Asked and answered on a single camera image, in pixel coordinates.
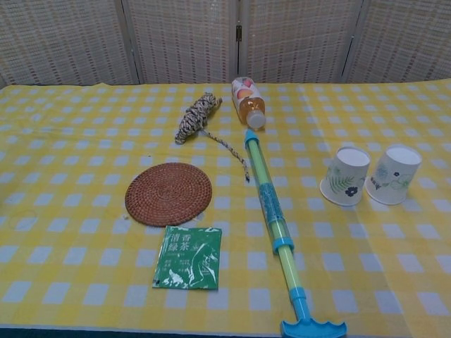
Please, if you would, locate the white paper cup blue flower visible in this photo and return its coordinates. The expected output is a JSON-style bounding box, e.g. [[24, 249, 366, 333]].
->
[[364, 144, 423, 206]]

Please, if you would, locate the white paper cup fern print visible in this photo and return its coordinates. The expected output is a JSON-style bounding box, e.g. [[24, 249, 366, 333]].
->
[[319, 146, 371, 207]]

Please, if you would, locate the blue green water pump toy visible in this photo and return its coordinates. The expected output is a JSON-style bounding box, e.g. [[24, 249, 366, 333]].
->
[[243, 128, 348, 338]]

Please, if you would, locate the round brown rattan coaster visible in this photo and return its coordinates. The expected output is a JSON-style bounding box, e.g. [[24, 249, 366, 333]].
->
[[125, 162, 214, 227]]

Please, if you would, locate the peach juice plastic bottle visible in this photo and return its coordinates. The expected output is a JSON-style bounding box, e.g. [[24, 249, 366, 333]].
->
[[230, 77, 267, 130]]

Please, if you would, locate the green tea sachet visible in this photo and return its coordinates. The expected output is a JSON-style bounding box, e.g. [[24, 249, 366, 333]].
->
[[152, 225, 223, 291]]

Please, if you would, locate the woven folding screen panel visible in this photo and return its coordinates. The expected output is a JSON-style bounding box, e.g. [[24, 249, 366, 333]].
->
[[0, 0, 137, 89], [121, 0, 245, 85], [239, 0, 369, 85], [347, 0, 451, 84]]

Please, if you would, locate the yellow white checked tablecloth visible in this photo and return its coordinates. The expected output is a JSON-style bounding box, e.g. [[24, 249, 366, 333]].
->
[[0, 81, 451, 336]]

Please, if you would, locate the braided black white rope bundle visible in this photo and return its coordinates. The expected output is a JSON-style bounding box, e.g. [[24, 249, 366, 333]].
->
[[173, 92, 252, 183]]

